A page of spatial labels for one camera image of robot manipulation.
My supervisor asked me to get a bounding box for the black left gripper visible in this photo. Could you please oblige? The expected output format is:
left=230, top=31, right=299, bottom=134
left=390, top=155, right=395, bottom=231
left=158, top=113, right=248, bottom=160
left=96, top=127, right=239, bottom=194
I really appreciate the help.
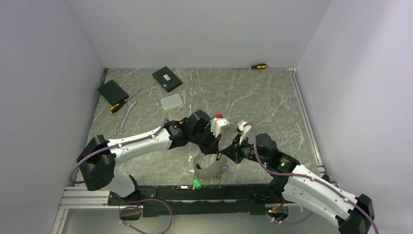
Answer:
left=190, top=125, right=222, bottom=156

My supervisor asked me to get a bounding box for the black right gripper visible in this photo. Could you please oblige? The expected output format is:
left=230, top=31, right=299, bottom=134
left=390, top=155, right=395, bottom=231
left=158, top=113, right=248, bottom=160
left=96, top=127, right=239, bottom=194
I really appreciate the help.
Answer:
left=221, top=133, right=268, bottom=165

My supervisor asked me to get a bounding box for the round metal keyring plate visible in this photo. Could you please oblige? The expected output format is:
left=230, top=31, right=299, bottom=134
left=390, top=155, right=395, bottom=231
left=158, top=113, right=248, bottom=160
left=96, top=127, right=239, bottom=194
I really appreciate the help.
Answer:
left=192, top=153, right=227, bottom=181

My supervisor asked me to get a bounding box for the green key tag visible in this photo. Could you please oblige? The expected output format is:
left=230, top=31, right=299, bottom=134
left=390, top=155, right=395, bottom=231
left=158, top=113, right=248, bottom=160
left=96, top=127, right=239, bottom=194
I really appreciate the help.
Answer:
left=193, top=178, right=202, bottom=189

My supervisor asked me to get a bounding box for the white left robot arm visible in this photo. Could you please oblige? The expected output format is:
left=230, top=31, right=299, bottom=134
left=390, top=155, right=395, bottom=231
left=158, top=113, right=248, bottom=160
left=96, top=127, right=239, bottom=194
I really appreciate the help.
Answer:
left=76, top=110, right=229, bottom=205

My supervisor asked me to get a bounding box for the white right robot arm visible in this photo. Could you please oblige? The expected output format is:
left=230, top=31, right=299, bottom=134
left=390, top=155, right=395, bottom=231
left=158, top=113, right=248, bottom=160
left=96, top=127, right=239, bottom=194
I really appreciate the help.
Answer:
left=219, top=134, right=378, bottom=234

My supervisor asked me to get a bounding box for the clear plastic container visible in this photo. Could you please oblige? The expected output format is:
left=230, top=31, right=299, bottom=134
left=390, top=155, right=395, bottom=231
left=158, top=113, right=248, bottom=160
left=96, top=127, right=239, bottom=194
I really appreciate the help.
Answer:
left=161, top=94, right=183, bottom=111

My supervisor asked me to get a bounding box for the black box with label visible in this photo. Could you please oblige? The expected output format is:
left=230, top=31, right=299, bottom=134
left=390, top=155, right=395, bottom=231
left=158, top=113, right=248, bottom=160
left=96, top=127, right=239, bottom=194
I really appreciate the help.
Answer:
left=152, top=66, right=182, bottom=93

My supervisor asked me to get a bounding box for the large silver wrench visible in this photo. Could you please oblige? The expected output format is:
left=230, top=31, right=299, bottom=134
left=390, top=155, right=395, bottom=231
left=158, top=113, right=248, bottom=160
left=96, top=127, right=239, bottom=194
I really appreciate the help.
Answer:
left=114, top=99, right=136, bottom=136

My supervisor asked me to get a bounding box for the yellow black screwdriver far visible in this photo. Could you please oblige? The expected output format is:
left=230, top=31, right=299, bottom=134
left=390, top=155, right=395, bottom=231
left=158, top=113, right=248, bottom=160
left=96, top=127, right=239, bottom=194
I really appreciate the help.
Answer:
left=235, top=63, right=267, bottom=70

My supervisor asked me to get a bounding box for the yellow black screwdriver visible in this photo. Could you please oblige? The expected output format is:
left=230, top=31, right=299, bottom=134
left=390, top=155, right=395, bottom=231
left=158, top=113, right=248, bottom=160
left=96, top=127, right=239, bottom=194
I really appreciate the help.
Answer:
left=235, top=63, right=267, bottom=70
left=110, top=90, right=140, bottom=114

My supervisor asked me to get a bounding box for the yellow black screwdriver left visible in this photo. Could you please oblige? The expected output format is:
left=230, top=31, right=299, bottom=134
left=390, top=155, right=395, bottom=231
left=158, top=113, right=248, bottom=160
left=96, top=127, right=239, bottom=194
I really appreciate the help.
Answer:
left=110, top=90, right=140, bottom=114

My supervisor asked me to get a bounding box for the plain black box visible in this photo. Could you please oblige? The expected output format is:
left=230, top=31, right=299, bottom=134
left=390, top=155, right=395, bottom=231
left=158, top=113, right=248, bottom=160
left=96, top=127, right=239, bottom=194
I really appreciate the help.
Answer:
left=97, top=80, right=129, bottom=106

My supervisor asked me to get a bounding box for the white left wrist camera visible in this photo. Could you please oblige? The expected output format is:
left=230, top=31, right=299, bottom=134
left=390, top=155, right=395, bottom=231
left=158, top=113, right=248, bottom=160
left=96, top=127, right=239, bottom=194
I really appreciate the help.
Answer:
left=210, top=112, right=230, bottom=138

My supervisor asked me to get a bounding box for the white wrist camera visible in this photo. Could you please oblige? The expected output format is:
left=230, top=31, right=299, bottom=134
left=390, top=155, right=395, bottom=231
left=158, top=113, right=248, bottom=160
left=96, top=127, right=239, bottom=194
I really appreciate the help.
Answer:
left=237, top=120, right=251, bottom=145
left=210, top=112, right=230, bottom=138

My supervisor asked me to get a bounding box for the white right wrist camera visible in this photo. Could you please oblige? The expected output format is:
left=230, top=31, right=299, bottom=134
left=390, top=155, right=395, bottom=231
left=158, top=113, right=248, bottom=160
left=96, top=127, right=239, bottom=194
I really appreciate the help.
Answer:
left=237, top=120, right=251, bottom=145

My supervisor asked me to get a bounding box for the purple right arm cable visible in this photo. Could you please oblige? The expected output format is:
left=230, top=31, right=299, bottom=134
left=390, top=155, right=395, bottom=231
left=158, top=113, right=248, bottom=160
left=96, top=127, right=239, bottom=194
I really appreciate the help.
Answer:
left=246, top=122, right=380, bottom=234

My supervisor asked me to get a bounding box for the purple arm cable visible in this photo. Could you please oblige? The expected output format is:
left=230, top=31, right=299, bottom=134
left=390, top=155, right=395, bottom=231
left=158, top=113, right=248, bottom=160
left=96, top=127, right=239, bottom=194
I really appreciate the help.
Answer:
left=69, top=118, right=169, bottom=185
left=246, top=122, right=380, bottom=234

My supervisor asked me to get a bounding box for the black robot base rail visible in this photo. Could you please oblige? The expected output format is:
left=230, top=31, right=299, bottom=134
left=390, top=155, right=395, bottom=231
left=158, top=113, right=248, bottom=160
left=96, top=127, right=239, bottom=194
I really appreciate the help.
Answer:
left=107, top=184, right=283, bottom=217

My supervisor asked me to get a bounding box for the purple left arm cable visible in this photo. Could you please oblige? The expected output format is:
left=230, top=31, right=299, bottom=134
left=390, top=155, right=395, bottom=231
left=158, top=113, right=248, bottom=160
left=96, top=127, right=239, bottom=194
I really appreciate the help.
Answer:
left=69, top=118, right=169, bottom=185

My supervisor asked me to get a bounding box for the aluminium frame rail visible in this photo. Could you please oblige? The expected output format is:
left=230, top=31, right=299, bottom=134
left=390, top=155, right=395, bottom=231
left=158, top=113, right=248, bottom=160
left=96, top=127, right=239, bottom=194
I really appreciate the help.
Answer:
left=51, top=68, right=352, bottom=234

